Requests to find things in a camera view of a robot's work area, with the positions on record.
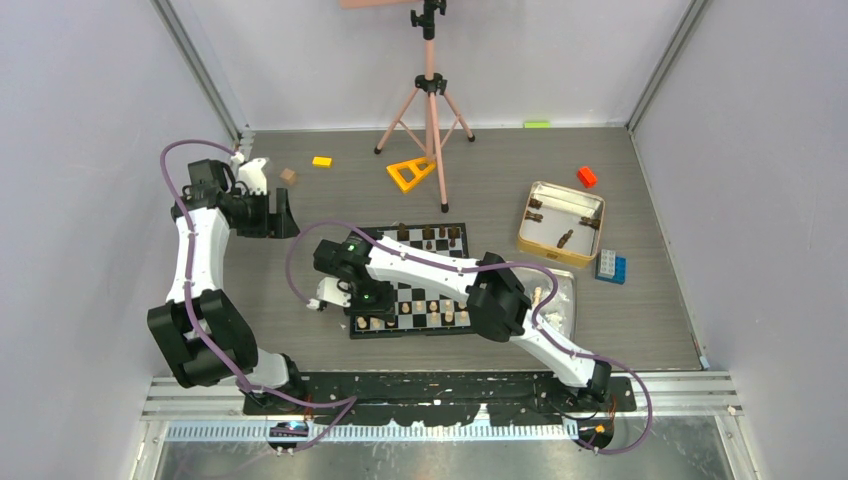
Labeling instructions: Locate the black white chess board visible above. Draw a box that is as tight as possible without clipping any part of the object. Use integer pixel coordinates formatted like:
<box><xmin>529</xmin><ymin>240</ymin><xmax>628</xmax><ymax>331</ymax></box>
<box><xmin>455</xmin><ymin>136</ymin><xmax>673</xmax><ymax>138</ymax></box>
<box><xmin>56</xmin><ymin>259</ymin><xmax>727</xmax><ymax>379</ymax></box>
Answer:
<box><xmin>349</xmin><ymin>223</ymin><xmax>472</xmax><ymax>340</ymax></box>

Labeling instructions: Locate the yellow tin box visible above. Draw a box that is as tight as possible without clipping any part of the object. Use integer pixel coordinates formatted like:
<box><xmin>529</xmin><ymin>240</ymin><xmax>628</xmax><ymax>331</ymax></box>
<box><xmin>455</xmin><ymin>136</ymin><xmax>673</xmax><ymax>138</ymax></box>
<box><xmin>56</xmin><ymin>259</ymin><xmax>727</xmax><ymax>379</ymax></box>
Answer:
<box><xmin>516</xmin><ymin>181</ymin><xmax>606</xmax><ymax>268</ymax></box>

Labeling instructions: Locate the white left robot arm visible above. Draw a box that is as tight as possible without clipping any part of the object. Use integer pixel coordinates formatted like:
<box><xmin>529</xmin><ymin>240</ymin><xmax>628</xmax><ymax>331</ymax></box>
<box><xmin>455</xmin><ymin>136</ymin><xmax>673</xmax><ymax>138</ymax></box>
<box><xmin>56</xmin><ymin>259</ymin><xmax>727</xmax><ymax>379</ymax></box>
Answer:
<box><xmin>147</xmin><ymin>158</ymin><xmax>307</xmax><ymax>414</ymax></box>

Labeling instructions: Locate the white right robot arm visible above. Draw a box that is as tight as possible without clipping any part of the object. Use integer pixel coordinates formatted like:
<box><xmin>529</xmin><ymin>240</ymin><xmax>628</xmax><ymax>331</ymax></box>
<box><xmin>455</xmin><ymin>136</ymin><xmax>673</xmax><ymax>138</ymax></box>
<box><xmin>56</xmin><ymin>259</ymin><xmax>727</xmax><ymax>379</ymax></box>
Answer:
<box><xmin>307</xmin><ymin>233</ymin><xmax>611</xmax><ymax>411</ymax></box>

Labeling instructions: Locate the small brown wooden cube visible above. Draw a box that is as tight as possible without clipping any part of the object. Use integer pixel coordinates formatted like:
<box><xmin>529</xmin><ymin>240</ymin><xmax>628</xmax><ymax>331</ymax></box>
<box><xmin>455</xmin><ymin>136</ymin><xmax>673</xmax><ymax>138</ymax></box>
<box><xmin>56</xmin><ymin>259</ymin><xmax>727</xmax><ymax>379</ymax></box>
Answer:
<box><xmin>279</xmin><ymin>168</ymin><xmax>298</xmax><ymax>186</ymax></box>

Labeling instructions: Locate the small yellow block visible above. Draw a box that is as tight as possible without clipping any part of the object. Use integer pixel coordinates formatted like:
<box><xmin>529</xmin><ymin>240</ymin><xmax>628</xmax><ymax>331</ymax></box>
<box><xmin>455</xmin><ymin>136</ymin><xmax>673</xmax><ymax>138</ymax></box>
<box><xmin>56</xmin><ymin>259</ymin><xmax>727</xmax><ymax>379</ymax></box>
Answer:
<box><xmin>312</xmin><ymin>156</ymin><xmax>333</xmax><ymax>168</ymax></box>

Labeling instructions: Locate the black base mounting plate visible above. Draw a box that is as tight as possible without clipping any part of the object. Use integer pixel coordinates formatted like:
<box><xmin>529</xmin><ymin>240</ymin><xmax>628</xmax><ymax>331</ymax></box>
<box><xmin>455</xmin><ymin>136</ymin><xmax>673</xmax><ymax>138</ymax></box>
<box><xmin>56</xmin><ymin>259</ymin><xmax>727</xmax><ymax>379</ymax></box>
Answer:
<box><xmin>243</xmin><ymin>371</ymin><xmax>636</xmax><ymax>427</ymax></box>

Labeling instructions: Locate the dark piece in tin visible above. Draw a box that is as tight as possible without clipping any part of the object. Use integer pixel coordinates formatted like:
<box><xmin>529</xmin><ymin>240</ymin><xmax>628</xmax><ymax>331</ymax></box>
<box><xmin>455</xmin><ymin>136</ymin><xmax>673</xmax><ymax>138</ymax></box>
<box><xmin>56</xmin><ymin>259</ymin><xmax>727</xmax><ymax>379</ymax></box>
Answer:
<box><xmin>557</xmin><ymin>229</ymin><xmax>574</xmax><ymax>249</ymax></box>

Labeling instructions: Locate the red block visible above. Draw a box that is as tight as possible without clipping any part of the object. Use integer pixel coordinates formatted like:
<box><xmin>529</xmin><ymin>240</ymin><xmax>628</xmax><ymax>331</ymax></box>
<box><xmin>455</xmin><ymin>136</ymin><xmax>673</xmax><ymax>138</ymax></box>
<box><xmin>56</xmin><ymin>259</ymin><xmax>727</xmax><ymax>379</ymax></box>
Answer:
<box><xmin>577</xmin><ymin>166</ymin><xmax>598</xmax><ymax>188</ymax></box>

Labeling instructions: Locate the blue lego brick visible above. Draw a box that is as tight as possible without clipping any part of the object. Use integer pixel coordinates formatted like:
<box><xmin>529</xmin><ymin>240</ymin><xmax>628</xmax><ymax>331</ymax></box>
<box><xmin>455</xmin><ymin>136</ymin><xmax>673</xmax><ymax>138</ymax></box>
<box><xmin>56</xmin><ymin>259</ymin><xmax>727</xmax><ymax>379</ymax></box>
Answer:
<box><xmin>594</xmin><ymin>249</ymin><xmax>628</xmax><ymax>285</ymax></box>

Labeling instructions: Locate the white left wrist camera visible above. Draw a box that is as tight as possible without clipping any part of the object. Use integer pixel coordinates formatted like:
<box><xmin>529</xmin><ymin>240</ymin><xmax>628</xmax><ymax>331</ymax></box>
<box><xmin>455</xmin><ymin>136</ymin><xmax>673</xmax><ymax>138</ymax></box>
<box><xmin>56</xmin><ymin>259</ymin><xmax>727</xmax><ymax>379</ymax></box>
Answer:
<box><xmin>230</xmin><ymin>152</ymin><xmax>269</xmax><ymax>195</ymax></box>

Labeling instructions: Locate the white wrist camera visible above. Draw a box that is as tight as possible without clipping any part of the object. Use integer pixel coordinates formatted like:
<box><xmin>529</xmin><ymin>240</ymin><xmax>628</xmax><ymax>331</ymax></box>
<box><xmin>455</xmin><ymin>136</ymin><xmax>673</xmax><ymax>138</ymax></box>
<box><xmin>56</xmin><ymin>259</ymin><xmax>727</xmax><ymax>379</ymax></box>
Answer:
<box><xmin>307</xmin><ymin>277</ymin><xmax>352</xmax><ymax>311</ymax></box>
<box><xmin>230</xmin><ymin>152</ymin><xmax>269</xmax><ymax>195</ymax></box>

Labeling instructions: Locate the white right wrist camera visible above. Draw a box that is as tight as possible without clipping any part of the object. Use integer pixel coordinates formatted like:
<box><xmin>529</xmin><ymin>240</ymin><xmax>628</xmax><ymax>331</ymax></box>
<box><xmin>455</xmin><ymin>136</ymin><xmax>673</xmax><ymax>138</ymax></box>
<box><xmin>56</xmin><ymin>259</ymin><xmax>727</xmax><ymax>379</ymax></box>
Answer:
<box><xmin>307</xmin><ymin>277</ymin><xmax>352</xmax><ymax>311</ymax></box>

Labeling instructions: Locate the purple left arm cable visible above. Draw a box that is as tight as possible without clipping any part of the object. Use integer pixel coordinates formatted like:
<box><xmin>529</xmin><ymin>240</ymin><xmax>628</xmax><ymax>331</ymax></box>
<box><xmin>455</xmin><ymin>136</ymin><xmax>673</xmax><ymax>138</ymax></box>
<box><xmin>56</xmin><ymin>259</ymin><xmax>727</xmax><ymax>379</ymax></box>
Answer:
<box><xmin>160</xmin><ymin>139</ymin><xmax>359</xmax><ymax>453</ymax></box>

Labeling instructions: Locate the yellow triangular frame block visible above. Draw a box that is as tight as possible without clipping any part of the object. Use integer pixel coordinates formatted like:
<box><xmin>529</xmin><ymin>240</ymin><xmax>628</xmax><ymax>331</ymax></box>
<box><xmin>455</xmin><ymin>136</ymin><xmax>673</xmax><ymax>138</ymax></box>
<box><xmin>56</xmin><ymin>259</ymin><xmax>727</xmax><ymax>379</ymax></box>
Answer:
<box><xmin>386</xmin><ymin>157</ymin><xmax>436</xmax><ymax>194</ymax></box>

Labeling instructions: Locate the pink camera tripod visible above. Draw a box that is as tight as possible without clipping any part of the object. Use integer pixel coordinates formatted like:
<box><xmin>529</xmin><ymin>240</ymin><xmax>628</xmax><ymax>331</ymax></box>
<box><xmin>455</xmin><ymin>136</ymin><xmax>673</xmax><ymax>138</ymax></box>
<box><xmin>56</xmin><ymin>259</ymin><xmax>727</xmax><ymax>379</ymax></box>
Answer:
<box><xmin>373</xmin><ymin>0</ymin><xmax>476</xmax><ymax>213</ymax></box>

